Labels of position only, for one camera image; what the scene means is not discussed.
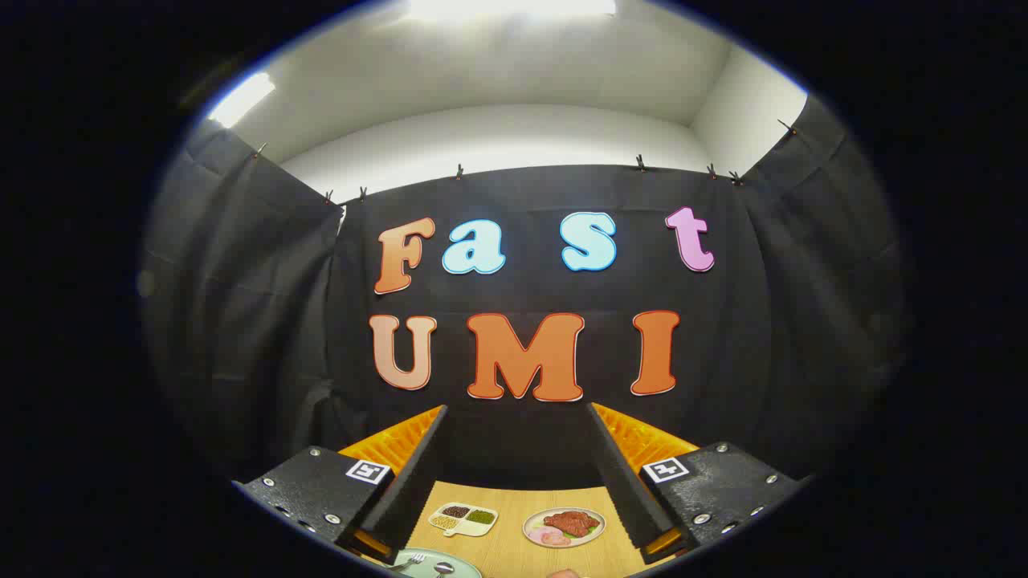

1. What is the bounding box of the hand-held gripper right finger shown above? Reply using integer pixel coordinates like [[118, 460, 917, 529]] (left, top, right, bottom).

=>
[[586, 401, 812, 565]]

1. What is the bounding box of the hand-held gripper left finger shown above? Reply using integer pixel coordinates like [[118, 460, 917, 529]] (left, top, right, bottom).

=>
[[233, 405, 449, 565]]

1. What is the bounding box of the cream plate with meat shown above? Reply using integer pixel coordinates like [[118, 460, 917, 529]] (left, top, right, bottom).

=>
[[523, 507, 606, 549]]

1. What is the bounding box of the brown steak piece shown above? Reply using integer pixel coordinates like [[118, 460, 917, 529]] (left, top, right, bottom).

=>
[[544, 511, 601, 537]]

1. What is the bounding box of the white divided tray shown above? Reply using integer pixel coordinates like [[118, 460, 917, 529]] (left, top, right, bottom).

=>
[[428, 503, 500, 538]]

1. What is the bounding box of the large pale green plate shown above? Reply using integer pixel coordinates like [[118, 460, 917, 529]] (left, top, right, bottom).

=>
[[385, 547, 483, 578]]

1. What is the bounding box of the row of black clips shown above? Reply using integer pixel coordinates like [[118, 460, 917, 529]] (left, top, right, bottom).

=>
[[253, 119, 798, 203]]

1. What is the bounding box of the ceiling light panel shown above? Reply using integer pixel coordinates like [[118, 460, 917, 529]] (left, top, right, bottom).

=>
[[410, 0, 618, 23], [209, 72, 275, 129]]

